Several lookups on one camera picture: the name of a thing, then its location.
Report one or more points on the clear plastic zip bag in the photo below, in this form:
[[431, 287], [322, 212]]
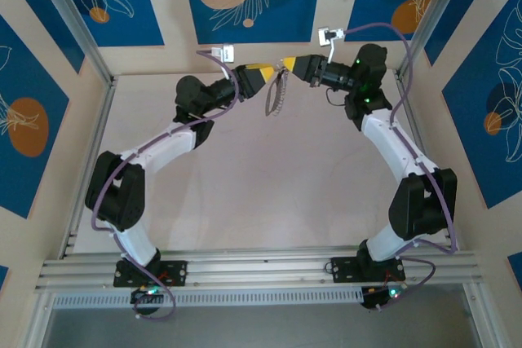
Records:
[[281, 87]]

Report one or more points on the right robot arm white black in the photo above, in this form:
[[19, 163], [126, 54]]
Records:
[[391, 140]]

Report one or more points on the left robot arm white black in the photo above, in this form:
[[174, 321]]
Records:
[[163, 148]]

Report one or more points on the left control board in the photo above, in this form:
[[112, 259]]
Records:
[[144, 297]]

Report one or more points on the control board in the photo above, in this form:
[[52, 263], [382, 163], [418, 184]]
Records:
[[377, 297], [144, 297]]

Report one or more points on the right control board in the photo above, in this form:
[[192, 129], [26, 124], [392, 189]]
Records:
[[377, 297]]

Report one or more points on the aluminium frame post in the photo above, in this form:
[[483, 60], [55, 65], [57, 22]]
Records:
[[73, 18], [428, 18]]

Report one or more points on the aluminium table side rail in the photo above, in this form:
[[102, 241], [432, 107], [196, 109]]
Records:
[[100, 128], [415, 128]]

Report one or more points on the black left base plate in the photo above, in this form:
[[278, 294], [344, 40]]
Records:
[[179, 272]]

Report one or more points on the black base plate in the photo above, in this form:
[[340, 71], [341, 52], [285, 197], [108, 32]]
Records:
[[179, 272], [342, 268]]

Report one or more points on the aluminium cross rail beam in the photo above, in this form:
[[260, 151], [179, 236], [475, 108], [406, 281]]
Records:
[[261, 270]]

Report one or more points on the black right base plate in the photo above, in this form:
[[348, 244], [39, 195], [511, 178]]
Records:
[[342, 268]]

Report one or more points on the aluminium frame leg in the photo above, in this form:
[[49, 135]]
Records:
[[38, 319], [483, 319]]

